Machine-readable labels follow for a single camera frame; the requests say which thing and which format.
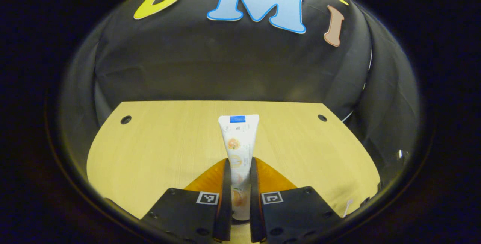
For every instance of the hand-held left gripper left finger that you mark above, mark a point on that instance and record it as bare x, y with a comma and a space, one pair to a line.
227, 199

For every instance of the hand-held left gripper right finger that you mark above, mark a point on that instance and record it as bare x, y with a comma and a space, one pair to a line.
254, 206

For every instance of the white toothpaste tube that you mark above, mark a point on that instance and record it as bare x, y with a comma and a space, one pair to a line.
239, 138

